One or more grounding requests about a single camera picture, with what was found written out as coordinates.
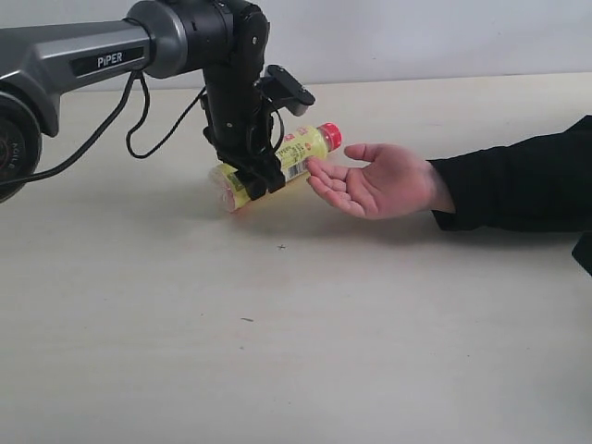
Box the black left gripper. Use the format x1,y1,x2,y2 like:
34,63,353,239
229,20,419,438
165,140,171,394
203,64,285,201

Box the yellow drink bottle red cap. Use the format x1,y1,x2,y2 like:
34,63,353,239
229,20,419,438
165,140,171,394
209,122,342,213

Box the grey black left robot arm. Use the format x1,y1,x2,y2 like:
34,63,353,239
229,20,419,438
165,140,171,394
1,1,285,200

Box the black sleeved forearm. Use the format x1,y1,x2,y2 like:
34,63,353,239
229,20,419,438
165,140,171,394
432,116,591,232

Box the person's open hand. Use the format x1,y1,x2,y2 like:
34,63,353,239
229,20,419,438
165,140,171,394
306,143,456,220

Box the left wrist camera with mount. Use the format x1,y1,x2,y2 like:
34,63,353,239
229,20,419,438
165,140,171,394
255,65,315,117

